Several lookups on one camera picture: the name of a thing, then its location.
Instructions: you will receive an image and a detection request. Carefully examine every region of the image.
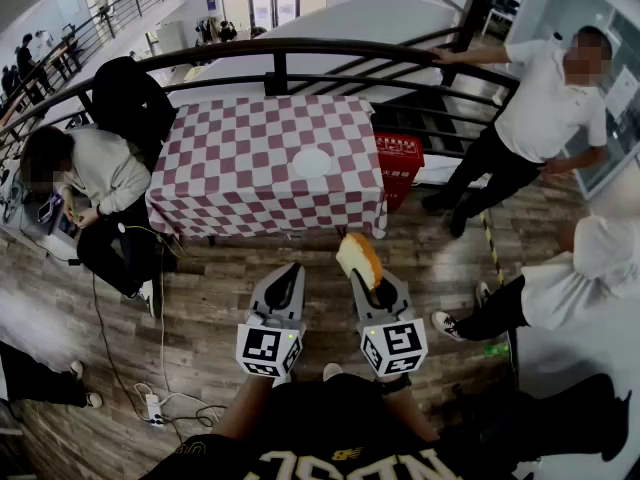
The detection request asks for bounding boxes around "red white checkered tablecloth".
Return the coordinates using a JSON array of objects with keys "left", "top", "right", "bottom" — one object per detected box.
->
[{"left": 144, "top": 94, "right": 389, "bottom": 242}]

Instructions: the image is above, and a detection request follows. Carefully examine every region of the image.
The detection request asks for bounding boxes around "person's black shirt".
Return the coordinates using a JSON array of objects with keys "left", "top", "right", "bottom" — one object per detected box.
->
[{"left": 139, "top": 371, "right": 517, "bottom": 480}]

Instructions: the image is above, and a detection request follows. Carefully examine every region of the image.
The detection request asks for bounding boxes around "black jacket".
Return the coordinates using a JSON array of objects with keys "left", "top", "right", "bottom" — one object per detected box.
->
[{"left": 91, "top": 56, "right": 178, "bottom": 173}]

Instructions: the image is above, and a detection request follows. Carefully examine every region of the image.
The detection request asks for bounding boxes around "white power strip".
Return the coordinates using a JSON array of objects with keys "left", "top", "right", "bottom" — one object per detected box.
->
[{"left": 144, "top": 392, "right": 166, "bottom": 427}]

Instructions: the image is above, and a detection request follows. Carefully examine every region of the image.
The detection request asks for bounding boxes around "person's right forearm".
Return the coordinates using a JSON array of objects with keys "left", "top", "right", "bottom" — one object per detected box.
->
[{"left": 378, "top": 376, "right": 442, "bottom": 444}]

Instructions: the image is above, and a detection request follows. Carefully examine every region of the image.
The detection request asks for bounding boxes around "black metal railing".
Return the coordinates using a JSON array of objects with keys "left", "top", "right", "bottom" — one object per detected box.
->
[{"left": 0, "top": 37, "right": 521, "bottom": 160}]

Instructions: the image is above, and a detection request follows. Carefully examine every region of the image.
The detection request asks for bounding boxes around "yellow black striped tape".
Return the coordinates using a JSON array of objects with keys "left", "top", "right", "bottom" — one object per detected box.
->
[{"left": 479, "top": 210, "right": 506, "bottom": 287}]

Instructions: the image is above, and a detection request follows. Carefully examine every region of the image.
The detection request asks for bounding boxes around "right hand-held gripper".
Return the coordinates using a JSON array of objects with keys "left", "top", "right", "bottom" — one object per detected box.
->
[{"left": 338, "top": 226, "right": 430, "bottom": 378}]

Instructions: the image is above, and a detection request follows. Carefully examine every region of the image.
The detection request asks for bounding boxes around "red fire extinguisher box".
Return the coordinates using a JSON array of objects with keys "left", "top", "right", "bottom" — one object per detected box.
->
[{"left": 373, "top": 132, "right": 426, "bottom": 213}]

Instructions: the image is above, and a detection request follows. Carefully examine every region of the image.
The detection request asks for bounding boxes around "black wristband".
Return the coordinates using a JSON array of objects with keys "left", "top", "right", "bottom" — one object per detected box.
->
[{"left": 378, "top": 373, "right": 413, "bottom": 396}]

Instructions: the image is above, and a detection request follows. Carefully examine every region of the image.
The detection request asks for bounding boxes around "white round plate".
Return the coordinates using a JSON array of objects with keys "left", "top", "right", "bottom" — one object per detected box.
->
[{"left": 292, "top": 147, "right": 332, "bottom": 180}]

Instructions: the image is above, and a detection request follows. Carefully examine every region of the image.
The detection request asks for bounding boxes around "person's left forearm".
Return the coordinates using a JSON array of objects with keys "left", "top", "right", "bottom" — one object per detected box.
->
[{"left": 213, "top": 373, "right": 275, "bottom": 442}]

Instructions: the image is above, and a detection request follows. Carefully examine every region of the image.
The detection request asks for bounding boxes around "black cable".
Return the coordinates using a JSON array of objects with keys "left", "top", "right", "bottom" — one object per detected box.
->
[{"left": 91, "top": 271, "right": 152, "bottom": 423}]

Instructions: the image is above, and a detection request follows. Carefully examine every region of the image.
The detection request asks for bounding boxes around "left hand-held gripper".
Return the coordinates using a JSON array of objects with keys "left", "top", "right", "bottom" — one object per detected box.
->
[{"left": 235, "top": 261, "right": 307, "bottom": 380}]

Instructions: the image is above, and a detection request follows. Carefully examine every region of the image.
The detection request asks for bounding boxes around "slice of bread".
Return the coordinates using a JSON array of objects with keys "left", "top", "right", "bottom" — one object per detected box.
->
[{"left": 335, "top": 232, "right": 385, "bottom": 292}]

